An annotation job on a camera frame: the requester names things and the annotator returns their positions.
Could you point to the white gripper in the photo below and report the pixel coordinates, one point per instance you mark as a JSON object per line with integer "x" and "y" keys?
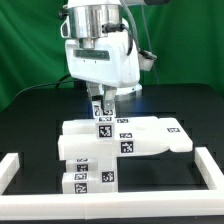
{"x": 110, "y": 58}

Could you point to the white tagged cube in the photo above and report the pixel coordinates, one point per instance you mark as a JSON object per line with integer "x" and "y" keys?
{"x": 100, "y": 108}
{"x": 105, "y": 127}

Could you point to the white chair back frame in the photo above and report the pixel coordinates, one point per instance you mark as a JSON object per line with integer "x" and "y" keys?
{"x": 133, "y": 136}

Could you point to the white U-shaped obstacle fence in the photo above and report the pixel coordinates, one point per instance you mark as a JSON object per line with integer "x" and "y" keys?
{"x": 208, "y": 202}

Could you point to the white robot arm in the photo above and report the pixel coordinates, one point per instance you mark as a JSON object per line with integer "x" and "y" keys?
{"x": 85, "y": 15}

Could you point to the green backdrop curtain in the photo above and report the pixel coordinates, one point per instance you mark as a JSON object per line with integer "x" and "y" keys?
{"x": 187, "y": 36}

